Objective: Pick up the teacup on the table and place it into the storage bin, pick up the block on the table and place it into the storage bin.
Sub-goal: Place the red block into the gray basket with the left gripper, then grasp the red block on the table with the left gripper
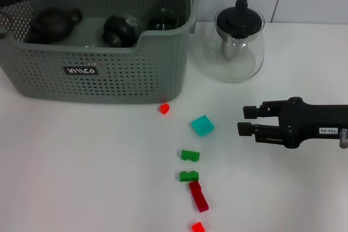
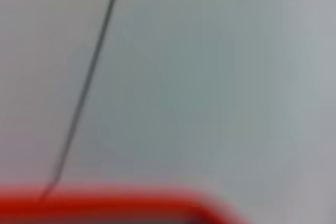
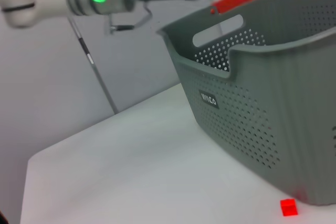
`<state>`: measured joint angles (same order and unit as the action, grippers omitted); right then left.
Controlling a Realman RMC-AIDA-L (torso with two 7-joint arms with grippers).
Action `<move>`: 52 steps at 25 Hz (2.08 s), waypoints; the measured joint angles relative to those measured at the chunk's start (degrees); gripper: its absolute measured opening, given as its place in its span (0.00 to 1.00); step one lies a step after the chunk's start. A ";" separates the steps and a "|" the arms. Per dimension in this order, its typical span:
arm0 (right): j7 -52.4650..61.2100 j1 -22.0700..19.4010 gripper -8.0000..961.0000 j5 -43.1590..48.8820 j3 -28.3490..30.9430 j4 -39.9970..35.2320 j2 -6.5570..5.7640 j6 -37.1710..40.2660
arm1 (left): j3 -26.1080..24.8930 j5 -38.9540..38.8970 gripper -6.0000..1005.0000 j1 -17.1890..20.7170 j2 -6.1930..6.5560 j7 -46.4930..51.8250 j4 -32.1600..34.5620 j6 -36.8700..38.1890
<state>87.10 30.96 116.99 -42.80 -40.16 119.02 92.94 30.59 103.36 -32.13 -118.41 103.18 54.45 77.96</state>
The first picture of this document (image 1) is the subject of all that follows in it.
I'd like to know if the bright red toy brick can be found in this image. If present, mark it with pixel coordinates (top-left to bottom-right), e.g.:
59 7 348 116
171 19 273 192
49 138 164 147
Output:
191 221 206 232

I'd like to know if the green toy brick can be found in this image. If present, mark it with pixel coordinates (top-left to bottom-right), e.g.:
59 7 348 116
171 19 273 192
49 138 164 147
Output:
181 149 201 162
179 171 200 183

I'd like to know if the grey-green perforated storage bin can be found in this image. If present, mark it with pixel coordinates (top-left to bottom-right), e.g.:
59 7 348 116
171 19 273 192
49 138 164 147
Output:
0 0 203 105

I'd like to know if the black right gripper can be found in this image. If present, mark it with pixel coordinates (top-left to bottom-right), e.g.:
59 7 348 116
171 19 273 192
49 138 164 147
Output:
237 96 348 149

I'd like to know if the dark clay teapot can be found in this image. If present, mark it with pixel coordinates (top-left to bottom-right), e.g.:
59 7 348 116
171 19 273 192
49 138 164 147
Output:
26 8 83 44

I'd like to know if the teal square brick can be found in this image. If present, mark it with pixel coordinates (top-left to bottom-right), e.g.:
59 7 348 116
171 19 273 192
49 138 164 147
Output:
191 115 215 137

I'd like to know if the clear glass teapot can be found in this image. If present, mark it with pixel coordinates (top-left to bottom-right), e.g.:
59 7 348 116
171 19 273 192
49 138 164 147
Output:
190 0 266 83

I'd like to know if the right gripper cable with plug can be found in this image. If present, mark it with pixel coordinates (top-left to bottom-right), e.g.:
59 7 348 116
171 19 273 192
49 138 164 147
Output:
339 128 348 149

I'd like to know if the steel tea infuser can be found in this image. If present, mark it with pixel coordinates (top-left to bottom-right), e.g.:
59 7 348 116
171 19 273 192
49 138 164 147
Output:
220 38 239 59

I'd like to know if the dark red long brick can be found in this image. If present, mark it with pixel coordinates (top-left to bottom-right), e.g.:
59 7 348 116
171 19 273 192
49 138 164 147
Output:
189 181 209 213

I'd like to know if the black glass teapot lid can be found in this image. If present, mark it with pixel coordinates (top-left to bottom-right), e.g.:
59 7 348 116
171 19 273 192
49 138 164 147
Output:
216 0 265 40

